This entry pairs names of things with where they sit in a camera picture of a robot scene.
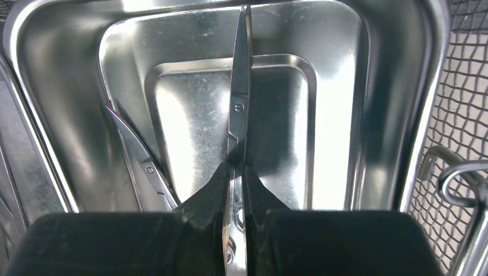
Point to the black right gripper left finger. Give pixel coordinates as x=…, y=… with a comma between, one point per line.
x=185, y=241

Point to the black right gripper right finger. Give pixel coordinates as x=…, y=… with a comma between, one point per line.
x=283, y=241

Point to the curved steel scissors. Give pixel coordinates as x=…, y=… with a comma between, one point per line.
x=146, y=160

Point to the straight steel scissors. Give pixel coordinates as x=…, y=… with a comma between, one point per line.
x=236, y=148

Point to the steel mesh instrument tray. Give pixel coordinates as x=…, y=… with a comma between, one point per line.
x=353, y=105

